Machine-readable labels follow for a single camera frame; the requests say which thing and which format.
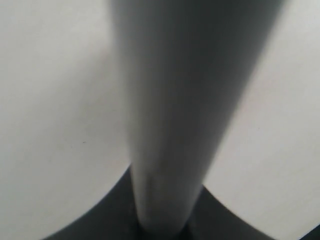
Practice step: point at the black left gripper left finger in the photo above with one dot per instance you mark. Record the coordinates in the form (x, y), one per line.
(113, 218)

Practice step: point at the white wooden drumstick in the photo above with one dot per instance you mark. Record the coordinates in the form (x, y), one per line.
(184, 65)

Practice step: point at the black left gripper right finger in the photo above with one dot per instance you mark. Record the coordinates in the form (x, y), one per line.
(211, 220)

